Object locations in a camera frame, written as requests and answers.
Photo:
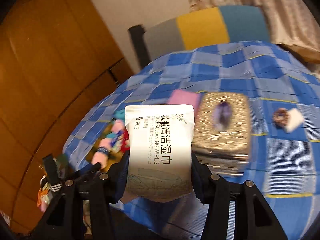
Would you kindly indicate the wooden wardrobe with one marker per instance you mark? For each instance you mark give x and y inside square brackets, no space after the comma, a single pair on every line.
[50,67]

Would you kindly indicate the pile of colourful socks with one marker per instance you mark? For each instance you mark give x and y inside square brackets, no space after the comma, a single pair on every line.
[117,130]

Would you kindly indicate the brown scrunchie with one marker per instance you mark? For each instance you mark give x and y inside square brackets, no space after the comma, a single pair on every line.
[280,117]

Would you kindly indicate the pink cardboard box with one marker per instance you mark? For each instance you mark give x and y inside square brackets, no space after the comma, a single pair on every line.
[183,97]

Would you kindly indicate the beige patterned curtain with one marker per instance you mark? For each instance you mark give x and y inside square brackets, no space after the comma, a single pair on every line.
[275,7]

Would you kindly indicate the white square pad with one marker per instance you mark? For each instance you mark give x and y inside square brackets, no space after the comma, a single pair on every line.
[293,120]

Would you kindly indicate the grey yellow blue chair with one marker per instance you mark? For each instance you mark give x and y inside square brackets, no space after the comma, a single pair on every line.
[200,27]

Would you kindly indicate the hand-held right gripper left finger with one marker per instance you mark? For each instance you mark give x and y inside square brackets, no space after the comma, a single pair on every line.
[121,180]

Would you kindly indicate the silver glitter tissue box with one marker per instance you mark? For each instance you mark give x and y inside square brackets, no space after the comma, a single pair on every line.
[222,140]

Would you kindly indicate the blue plaid blanket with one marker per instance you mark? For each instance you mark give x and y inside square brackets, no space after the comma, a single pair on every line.
[275,167]

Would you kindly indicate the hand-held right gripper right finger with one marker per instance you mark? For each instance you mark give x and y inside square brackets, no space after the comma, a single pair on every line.
[197,180]

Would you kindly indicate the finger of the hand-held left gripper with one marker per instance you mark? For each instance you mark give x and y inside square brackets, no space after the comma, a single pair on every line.
[53,172]

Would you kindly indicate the white wipes packet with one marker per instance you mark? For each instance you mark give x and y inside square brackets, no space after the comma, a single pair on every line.
[160,142]

